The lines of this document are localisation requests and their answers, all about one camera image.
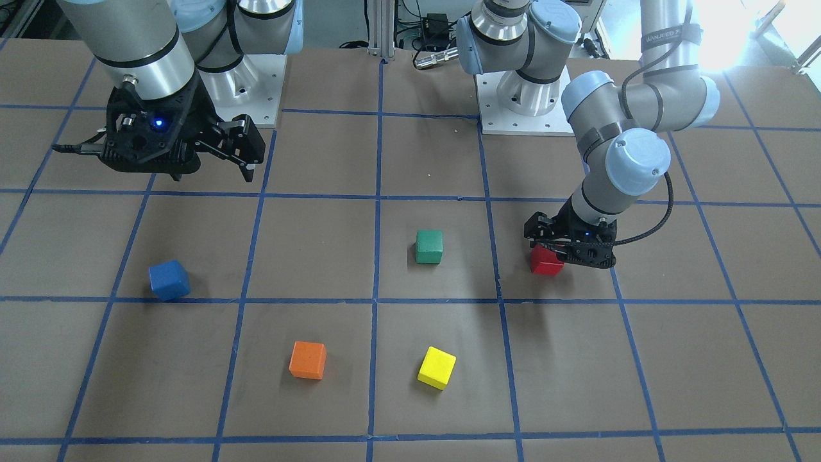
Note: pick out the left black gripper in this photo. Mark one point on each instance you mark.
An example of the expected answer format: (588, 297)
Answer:
(567, 223)

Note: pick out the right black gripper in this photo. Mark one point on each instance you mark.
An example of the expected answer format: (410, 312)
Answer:
(200, 119)

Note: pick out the red wooden block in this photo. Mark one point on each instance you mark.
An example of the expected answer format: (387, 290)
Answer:
(544, 261)

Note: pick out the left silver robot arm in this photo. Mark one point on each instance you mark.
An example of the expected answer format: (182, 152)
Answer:
(617, 127)

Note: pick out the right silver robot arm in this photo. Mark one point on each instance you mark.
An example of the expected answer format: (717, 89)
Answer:
(190, 78)

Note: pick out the blue wooden block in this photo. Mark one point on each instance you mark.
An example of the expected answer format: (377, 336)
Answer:
(169, 280)

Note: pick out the green wooden block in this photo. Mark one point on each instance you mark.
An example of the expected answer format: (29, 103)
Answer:
(429, 246)

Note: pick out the yellow wooden block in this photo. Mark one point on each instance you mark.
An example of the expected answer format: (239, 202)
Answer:
(436, 368)

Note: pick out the orange wooden block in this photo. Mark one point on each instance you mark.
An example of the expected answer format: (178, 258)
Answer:
(308, 360)

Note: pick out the silver cylindrical connector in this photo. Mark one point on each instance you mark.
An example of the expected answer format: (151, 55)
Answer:
(436, 58)

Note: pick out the black power adapter box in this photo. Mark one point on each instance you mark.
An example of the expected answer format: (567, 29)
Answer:
(435, 25)

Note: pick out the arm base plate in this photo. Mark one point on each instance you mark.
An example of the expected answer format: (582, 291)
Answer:
(500, 112)
(254, 87)

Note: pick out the aluminium frame post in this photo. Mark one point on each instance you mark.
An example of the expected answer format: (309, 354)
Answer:
(381, 27)

